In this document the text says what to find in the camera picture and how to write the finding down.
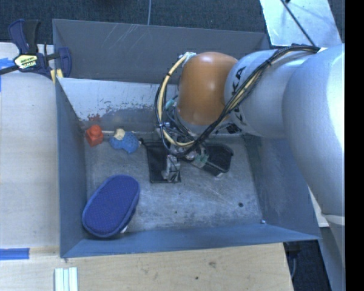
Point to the grey metal bin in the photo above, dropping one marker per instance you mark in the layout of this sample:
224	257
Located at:
200	199

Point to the black flat square pad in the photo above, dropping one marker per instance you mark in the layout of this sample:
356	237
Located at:
156	162

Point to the red toy block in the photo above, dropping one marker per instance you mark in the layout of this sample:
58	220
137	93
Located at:
94	135

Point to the blue and yellow soft toy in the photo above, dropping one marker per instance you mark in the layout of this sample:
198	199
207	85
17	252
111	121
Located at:
126	142

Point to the pale wood flat board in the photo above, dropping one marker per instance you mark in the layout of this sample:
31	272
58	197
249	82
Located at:
27	162

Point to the black plastic container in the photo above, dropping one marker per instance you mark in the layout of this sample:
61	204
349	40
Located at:
220	159

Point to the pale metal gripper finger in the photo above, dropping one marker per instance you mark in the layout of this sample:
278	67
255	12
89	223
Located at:
175	171
166	174

